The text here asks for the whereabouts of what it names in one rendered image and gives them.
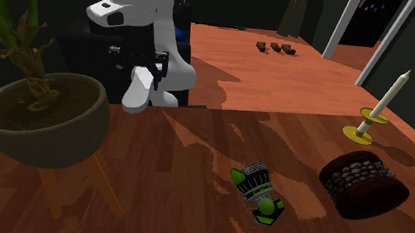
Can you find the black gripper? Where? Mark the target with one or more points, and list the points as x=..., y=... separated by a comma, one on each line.
x=136, y=43

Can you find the yellow candle holder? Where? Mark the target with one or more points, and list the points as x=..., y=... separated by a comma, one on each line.
x=356, y=135

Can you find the white framed doorway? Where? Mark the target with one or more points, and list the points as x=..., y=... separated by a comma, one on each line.
x=340, y=25

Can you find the potted plant on wooden stand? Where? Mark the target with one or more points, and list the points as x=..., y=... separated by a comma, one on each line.
x=46, y=134

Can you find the dark robot stand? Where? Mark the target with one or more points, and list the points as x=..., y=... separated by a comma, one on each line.
x=76, y=53

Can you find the green and black toy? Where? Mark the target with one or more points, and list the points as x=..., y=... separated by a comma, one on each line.
x=257, y=182

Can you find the dark draped figure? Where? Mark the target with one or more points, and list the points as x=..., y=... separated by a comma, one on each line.
x=295, y=10

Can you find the brown basket with grey stones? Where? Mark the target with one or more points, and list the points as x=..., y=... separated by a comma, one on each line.
x=372, y=200

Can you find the white candle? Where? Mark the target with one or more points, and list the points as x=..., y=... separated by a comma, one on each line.
x=392, y=91

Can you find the dark brown block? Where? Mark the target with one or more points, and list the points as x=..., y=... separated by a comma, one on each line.
x=275, y=46
x=288, y=49
x=261, y=46

